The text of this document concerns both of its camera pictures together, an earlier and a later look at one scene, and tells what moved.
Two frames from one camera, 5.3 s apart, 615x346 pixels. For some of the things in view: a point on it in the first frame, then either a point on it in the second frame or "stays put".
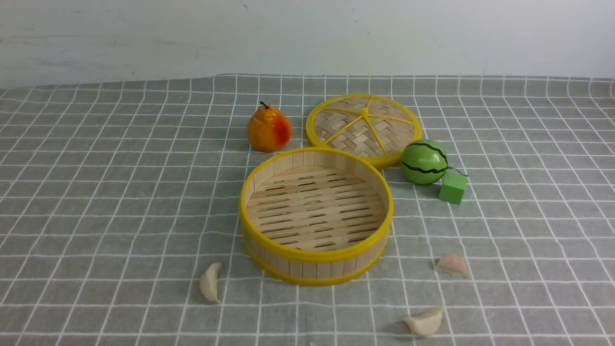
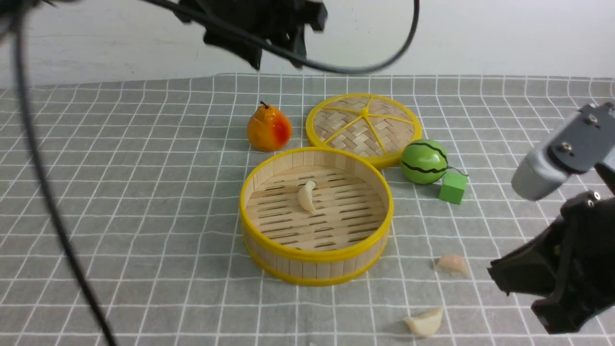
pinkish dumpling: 454,265 stays put
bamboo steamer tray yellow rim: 315,216 stays put
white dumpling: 208,283 to 305,198
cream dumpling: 426,323 stays put
